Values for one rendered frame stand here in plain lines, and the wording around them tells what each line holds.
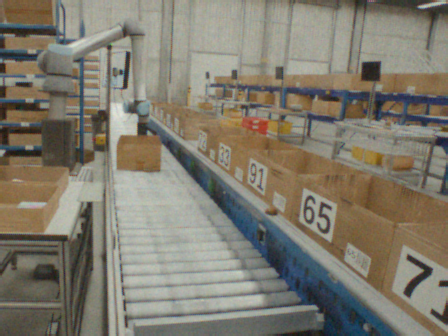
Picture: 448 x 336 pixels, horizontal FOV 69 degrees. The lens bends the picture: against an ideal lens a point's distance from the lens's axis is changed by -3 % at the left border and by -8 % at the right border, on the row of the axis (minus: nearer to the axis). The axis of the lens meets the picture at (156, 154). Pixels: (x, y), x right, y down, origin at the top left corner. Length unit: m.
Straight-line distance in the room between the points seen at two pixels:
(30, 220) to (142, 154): 1.04
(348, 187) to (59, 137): 1.51
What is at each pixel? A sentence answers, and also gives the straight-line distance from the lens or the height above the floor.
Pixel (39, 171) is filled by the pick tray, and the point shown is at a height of 0.82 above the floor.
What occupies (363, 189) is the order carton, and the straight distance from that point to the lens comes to 1.32.
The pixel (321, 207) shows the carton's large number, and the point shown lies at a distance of 1.05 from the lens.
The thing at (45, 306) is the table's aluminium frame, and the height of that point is 0.43.
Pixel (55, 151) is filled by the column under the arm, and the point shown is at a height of 0.89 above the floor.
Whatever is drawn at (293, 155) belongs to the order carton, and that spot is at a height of 1.03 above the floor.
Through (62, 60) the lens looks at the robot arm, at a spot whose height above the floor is 1.42.
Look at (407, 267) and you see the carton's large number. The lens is 0.85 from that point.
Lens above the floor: 1.32
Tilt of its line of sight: 12 degrees down
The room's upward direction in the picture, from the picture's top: 3 degrees clockwise
